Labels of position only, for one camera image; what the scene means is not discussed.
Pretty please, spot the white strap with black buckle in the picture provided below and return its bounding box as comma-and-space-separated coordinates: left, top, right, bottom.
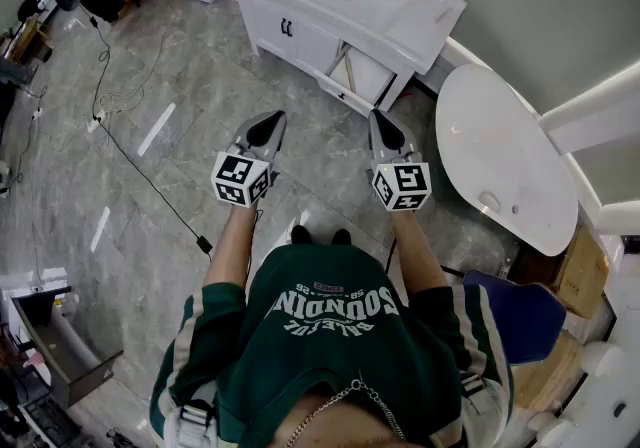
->
164, 400, 219, 448
458, 369, 506, 437

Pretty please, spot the small brown cardboard box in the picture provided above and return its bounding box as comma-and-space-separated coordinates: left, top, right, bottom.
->
548, 224, 612, 320

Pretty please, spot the large brown cardboard box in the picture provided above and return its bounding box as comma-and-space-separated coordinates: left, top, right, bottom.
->
509, 329, 587, 412

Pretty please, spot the person's left forearm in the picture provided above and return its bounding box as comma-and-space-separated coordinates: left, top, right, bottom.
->
204, 204, 260, 288

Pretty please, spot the white oval bathtub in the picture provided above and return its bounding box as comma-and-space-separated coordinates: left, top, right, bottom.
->
434, 63, 580, 258

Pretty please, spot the blue plastic bin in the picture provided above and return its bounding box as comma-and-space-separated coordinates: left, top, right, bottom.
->
462, 269, 568, 366

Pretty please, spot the white drawer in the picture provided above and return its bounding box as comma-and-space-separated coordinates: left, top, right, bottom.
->
313, 42, 400, 117

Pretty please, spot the black floor cable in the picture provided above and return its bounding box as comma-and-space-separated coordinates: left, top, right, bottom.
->
79, 5, 214, 255

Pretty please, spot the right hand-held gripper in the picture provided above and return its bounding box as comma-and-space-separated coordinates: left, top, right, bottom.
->
368, 110, 432, 212

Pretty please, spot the person's right forearm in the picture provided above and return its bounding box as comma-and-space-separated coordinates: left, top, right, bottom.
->
389, 208, 450, 295

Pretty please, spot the wooden brush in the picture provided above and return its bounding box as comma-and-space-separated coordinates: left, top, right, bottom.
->
342, 55, 358, 94

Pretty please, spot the grey desk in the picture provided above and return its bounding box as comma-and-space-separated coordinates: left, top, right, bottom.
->
9, 285, 125, 408

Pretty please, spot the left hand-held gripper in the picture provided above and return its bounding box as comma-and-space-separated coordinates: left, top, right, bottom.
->
210, 110, 289, 209

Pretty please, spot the green printed shirt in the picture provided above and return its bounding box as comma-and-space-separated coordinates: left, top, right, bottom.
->
149, 243, 516, 448

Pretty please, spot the metal chain necklace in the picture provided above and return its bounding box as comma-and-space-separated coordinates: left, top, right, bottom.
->
284, 378, 407, 448

